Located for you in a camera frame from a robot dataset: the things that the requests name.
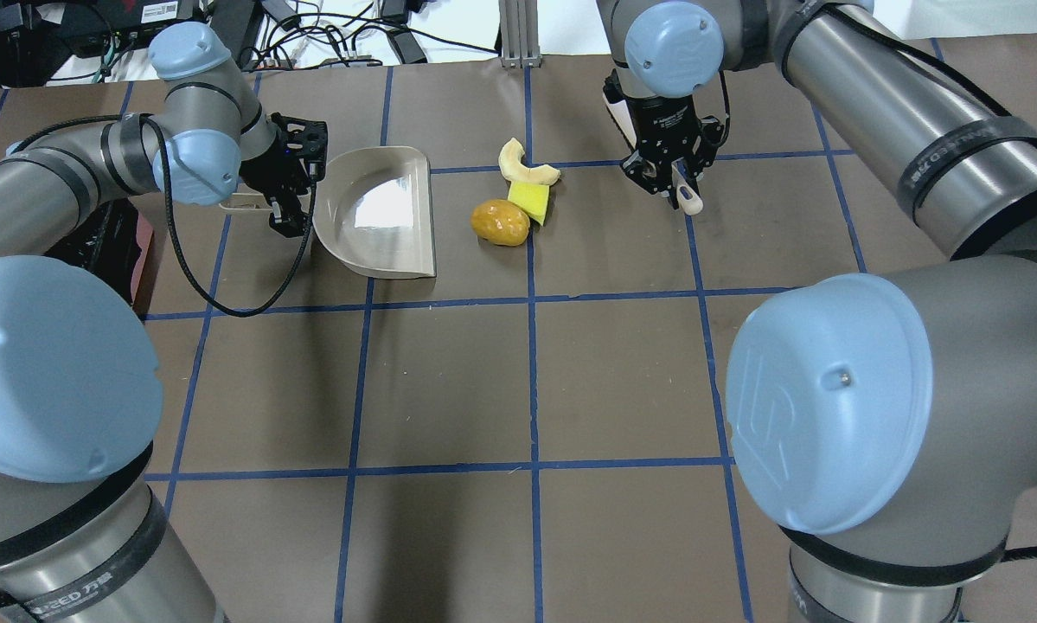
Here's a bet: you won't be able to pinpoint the yellow-green sponge block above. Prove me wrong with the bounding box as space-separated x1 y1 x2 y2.
507 182 551 226

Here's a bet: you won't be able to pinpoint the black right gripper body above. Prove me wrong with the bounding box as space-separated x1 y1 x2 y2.
604 68 728 180

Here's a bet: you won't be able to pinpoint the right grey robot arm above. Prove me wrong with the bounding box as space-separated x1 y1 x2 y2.
598 1 1037 622

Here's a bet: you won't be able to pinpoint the pale melon slice toy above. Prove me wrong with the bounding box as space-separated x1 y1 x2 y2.
498 138 562 188

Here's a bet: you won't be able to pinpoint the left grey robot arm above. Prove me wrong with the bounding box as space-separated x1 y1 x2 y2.
0 22 329 622

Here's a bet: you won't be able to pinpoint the yellow-brown toy potato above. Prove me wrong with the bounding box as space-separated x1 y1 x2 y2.
470 200 531 247

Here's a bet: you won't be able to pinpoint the white hand brush black bristles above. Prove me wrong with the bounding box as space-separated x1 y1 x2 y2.
604 80 707 216

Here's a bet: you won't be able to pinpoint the aluminium frame post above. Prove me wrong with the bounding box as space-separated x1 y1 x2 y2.
498 0 543 70

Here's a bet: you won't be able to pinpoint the beige plastic dustpan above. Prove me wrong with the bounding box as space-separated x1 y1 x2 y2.
219 145 438 279

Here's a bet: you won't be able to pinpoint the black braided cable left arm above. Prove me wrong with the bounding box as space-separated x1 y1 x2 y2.
0 112 320 318

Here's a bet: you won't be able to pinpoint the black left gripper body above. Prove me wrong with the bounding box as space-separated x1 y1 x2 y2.
239 112 329 205

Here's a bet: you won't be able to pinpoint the pink bin with black liner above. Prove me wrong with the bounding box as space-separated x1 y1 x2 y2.
43 200 156 316

